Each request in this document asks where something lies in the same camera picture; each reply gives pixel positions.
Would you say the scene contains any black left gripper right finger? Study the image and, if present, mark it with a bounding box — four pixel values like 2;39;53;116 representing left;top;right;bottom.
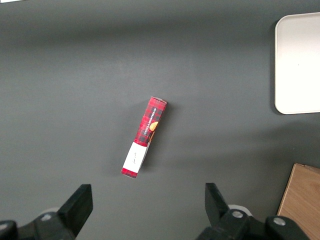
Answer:
196;182;266;240

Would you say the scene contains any dark grey table mat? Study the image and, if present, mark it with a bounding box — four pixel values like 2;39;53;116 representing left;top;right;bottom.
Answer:
0;0;320;240

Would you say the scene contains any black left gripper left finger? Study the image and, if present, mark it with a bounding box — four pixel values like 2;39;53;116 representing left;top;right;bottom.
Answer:
17;183;94;240

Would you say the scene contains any red tartan cookie box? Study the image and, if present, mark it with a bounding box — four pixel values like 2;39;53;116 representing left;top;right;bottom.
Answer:
120;95;168;181

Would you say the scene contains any wooden drawer cabinet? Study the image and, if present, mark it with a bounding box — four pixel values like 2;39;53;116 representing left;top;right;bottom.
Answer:
276;162;320;240

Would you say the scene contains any beige plastic tray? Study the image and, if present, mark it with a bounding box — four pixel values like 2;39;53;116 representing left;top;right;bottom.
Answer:
274;11;320;116

